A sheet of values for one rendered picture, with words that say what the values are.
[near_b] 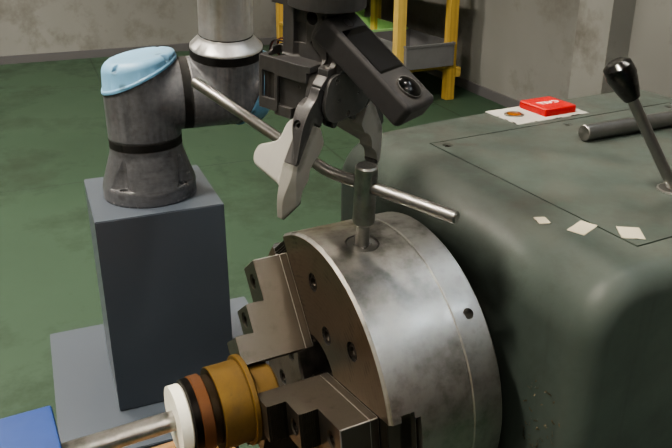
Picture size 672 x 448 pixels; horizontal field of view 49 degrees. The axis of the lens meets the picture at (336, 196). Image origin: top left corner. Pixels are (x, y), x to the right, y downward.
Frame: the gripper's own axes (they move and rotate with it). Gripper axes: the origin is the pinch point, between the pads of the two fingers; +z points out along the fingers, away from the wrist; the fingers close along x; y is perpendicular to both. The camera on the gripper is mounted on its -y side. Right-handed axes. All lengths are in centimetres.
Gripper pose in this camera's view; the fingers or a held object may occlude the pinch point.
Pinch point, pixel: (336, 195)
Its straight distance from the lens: 74.2
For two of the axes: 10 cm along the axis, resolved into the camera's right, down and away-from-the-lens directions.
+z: -0.5, 8.9, 4.6
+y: -8.0, -3.1, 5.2
